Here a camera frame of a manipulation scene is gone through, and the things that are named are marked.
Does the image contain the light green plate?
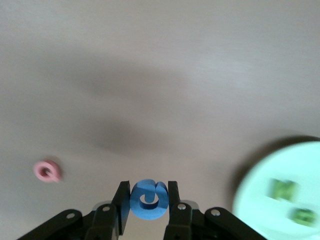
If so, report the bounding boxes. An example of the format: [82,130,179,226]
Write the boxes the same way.
[232,141,320,240]

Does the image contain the red foam letter Q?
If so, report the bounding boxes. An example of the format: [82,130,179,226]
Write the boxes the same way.
[33,159,63,183]

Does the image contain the blue foam letter C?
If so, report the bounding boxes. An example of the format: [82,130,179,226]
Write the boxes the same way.
[129,179,169,221]

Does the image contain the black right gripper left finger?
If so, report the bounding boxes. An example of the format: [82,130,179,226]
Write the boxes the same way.
[17,180,132,240]

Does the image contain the green foam letter N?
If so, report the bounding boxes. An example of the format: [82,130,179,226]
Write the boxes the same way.
[268,178,300,202]

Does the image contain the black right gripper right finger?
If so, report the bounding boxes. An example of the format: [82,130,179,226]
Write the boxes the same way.
[162,179,270,240]

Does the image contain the green foam letter B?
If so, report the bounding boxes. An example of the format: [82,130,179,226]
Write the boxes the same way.
[287,207,318,228]

